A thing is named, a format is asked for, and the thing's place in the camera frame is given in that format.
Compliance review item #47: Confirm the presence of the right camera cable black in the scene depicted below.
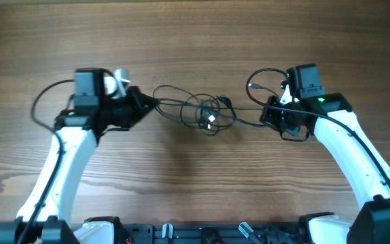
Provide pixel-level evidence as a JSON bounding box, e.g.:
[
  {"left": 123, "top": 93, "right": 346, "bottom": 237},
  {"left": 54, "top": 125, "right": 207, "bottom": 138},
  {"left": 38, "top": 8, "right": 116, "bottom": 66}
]
[{"left": 245, "top": 67, "right": 390, "bottom": 238}]

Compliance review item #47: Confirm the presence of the camera cable black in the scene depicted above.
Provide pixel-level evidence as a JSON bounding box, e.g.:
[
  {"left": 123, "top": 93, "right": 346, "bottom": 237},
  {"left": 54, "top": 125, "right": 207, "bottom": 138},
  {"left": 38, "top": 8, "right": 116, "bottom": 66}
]
[
  {"left": 17, "top": 79, "right": 77, "bottom": 244},
  {"left": 245, "top": 67, "right": 390, "bottom": 238}
]

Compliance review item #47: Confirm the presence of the left camera cable black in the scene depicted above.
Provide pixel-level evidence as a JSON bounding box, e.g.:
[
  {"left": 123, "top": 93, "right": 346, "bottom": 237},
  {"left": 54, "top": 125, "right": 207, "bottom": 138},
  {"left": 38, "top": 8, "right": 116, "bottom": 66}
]
[{"left": 17, "top": 79, "right": 77, "bottom": 244}]

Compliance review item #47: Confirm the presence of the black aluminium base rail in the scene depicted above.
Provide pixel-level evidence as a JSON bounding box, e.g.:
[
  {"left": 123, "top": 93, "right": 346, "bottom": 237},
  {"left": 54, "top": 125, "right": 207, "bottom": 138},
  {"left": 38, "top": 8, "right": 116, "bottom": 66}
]
[{"left": 69, "top": 222, "right": 318, "bottom": 244}]

